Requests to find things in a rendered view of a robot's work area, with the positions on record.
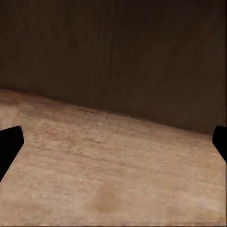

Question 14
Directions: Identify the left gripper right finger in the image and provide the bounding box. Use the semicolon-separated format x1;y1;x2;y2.
212;125;227;163

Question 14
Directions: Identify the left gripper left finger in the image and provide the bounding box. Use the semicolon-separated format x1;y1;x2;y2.
0;126;24;181

